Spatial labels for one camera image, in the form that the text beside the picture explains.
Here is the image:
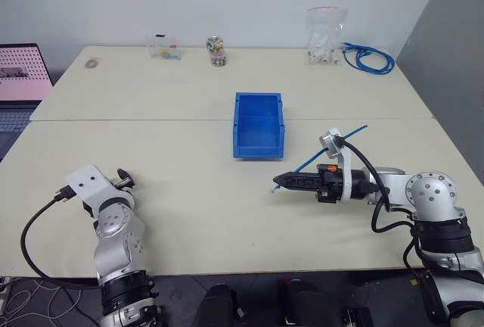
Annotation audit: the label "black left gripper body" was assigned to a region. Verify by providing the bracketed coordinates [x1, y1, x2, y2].
[115, 168, 137, 191]

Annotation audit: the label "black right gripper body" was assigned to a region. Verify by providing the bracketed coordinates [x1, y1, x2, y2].
[315, 163, 345, 204]

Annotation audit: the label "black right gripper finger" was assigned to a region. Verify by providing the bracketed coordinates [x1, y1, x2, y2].
[272, 170, 321, 184]
[275, 182, 321, 193]

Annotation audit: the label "blue plastic bin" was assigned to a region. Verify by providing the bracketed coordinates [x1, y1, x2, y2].
[231, 92, 286, 161]

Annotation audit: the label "dark rounded shape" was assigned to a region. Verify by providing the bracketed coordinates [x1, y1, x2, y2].
[194, 283, 244, 327]
[277, 279, 342, 327]

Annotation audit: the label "clear box of small parts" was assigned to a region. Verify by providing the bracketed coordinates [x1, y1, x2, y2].
[146, 33, 182, 61]

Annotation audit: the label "clear bag of white couplers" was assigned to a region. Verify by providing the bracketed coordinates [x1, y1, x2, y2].
[305, 5, 349, 67]

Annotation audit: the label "laptop with pink screen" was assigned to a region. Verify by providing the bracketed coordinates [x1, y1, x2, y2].
[0, 42, 54, 162]

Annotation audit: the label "clear jar of colourful pieces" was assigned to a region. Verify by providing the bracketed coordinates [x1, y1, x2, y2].
[205, 35, 228, 68]

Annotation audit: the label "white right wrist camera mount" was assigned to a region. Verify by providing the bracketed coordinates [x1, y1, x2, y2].
[319, 127, 355, 204]

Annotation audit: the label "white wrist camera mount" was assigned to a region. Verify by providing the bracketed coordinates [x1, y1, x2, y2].
[65, 164, 135, 211]
[319, 127, 355, 204]

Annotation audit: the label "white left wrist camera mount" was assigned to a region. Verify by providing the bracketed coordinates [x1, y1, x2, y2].
[65, 164, 135, 211]

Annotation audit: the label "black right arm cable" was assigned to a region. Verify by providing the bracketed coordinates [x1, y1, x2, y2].
[332, 135, 421, 279]

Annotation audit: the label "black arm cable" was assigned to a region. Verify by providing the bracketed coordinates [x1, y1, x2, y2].
[20, 187, 102, 289]
[332, 135, 421, 279]

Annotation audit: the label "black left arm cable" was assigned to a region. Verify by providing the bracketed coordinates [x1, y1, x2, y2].
[20, 187, 102, 289]

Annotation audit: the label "coiled blue network cable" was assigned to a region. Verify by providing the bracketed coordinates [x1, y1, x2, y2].
[341, 41, 396, 75]

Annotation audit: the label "thin white floor cables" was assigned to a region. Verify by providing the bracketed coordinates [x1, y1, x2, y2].
[0, 276, 83, 327]

